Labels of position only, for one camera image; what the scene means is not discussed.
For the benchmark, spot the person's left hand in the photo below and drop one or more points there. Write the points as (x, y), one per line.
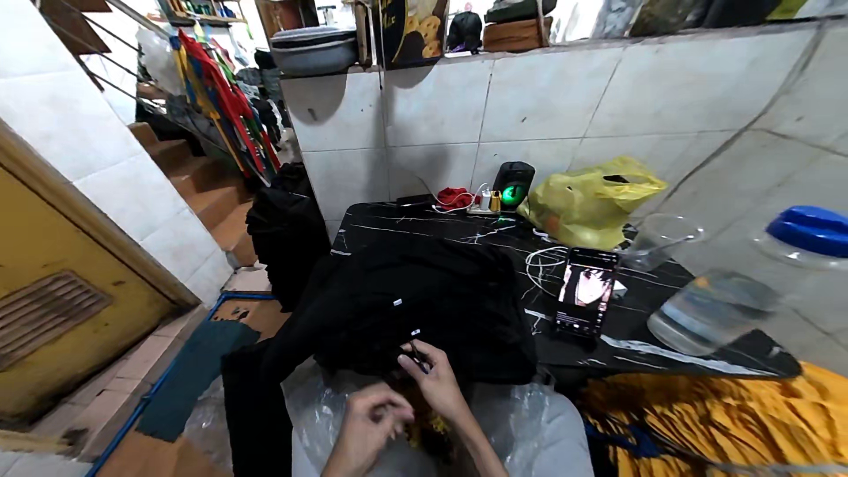
(363, 424)

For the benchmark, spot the person's right hand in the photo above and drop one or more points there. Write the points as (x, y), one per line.
(442, 387)

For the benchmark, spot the person's right thumb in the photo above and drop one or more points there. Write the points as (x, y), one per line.
(411, 366)

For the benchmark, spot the person's right fingers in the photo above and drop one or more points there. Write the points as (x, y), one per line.
(430, 352)

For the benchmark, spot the person's left fingers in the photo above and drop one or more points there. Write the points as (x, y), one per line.
(393, 402)

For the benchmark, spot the small dark thread snips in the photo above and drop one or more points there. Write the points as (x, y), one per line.
(417, 356)

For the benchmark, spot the person's right forearm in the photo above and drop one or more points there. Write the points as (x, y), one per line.
(478, 447)

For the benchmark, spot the person's left forearm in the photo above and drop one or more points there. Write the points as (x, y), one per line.
(341, 472)

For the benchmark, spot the pile of black garments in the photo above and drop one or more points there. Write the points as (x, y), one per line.
(437, 285)

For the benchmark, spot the clear plastic sheet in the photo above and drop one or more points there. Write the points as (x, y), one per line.
(523, 421)

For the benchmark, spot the white power strip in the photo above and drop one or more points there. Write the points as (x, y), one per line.
(478, 210)

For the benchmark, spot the black flat device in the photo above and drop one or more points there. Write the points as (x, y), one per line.
(414, 201)

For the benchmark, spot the red cloth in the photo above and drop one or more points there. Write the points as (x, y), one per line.
(454, 197)

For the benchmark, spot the white charger plug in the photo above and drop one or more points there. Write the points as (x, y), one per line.
(485, 200)

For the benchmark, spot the yellow charger plug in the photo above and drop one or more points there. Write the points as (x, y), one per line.
(495, 201)

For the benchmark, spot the smartphone with lit screen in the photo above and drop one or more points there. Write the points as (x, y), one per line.
(585, 291)

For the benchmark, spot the black garment bundle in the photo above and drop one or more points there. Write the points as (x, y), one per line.
(285, 238)

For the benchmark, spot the black speaker, green light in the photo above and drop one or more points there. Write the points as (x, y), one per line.
(515, 182)

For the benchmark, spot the white small adapter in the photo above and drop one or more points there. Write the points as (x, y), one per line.
(619, 289)

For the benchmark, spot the dark green mat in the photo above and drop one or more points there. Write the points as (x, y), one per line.
(195, 371)

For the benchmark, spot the yellow plastic bag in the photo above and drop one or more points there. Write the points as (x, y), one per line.
(580, 205)

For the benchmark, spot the black marble-patterned table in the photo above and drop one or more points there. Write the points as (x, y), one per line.
(636, 311)

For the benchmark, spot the blue pipe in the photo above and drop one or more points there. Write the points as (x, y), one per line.
(157, 391)

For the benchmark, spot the clear plastic cup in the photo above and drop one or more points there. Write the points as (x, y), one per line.
(666, 235)

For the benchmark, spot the brown tiled staircase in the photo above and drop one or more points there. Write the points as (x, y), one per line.
(199, 182)

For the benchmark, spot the clear water jug, blue lid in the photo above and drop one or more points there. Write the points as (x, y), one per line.
(719, 308)

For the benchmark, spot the orange pleated fabric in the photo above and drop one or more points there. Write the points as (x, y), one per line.
(735, 417)

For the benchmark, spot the grey round basin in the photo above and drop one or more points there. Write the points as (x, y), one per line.
(313, 56)

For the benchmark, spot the black box with cookie print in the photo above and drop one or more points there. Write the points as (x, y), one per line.
(405, 33)

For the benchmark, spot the black bag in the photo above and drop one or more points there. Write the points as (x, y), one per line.
(465, 32)

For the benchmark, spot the brown box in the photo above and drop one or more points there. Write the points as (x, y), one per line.
(513, 35)

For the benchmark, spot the yellow metal door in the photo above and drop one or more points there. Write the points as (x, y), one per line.
(73, 265)

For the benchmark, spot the dark green folded item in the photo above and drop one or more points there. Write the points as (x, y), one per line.
(517, 9)

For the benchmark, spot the metal stair railing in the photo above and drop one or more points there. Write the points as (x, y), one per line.
(122, 56)

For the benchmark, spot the wall shelf with bottles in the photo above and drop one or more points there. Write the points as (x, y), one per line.
(205, 14)

